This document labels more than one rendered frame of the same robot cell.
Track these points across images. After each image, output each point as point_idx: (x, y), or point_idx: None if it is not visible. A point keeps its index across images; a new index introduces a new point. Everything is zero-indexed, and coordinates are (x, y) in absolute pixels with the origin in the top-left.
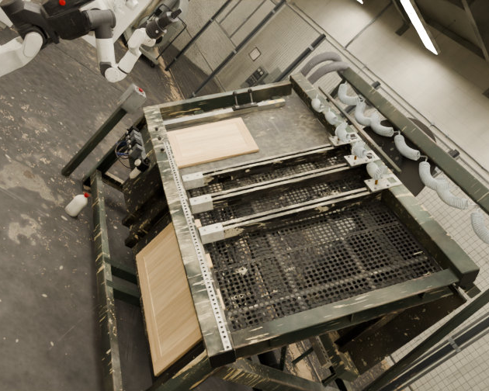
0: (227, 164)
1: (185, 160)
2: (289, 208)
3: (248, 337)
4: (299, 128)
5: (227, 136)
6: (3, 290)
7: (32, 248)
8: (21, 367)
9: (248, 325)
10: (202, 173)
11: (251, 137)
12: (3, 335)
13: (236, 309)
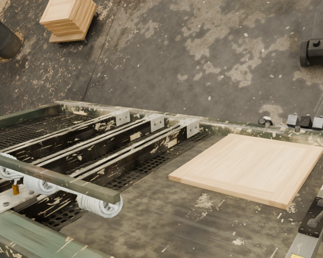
0: (184, 155)
1: (234, 138)
2: (58, 133)
3: (47, 105)
4: (145, 243)
5: (240, 172)
6: (216, 101)
7: (256, 122)
8: (170, 110)
9: (53, 114)
10: (183, 125)
11: (203, 183)
12: (187, 101)
13: (66, 114)
